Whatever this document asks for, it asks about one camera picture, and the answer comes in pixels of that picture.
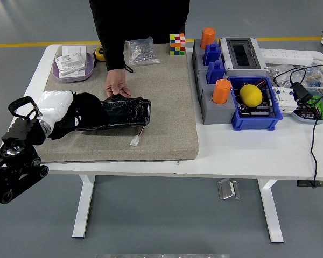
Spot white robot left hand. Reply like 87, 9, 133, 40
37, 90, 76, 127

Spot person's right hand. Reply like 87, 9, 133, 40
104, 68, 132, 99

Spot black panel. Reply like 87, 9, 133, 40
75, 94, 152, 132

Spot black desk control box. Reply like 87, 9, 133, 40
297, 180, 323, 188

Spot purple oval tray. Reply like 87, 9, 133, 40
52, 52, 95, 83

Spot yellow tape measure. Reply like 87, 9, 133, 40
93, 45, 106, 63

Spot clear bag of metal nuts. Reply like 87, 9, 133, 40
124, 36, 162, 67

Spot silver machined metal block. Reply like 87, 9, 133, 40
55, 52, 86, 75

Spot grey-brown mat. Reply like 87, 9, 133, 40
25, 43, 200, 164

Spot colourful puzzle cube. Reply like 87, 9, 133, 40
168, 33, 186, 56

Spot person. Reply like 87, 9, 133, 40
88, 0, 191, 45

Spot grey base block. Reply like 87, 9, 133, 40
193, 52, 224, 73
195, 70, 228, 95
192, 39, 221, 59
200, 88, 236, 125

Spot blue square peg block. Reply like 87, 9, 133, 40
203, 42, 222, 67
206, 60, 227, 85

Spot orange cylinder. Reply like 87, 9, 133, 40
200, 27, 216, 50
211, 78, 232, 105

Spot white table leg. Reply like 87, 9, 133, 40
72, 174, 96, 239
257, 179, 285, 244

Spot white distribution box dark window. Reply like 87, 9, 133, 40
219, 37, 269, 78

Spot yellow lemon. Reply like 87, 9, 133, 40
239, 84, 263, 108

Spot dark circuit board in bin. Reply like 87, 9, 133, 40
238, 104, 275, 118

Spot blue plastic bin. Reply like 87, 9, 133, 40
227, 76, 284, 132

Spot clear bag of white rings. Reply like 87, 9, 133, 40
266, 64, 294, 88

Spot white circuit breaker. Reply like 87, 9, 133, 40
271, 86, 298, 115

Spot white power strip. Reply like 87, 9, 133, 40
259, 48, 314, 67

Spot black power adapter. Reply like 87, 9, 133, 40
290, 82, 313, 103

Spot dark circuit board in dish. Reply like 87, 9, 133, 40
296, 103, 322, 119

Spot clear bag of blue parts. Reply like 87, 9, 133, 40
296, 66, 323, 89

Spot green plastic part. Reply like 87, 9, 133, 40
303, 96, 323, 120

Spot white connector with orange wires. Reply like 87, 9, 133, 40
129, 125, 145, 148

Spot silver metal bracket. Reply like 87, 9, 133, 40
216, 178, 241, 200

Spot black adapter cable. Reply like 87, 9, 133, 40
273, 64, 323, 189

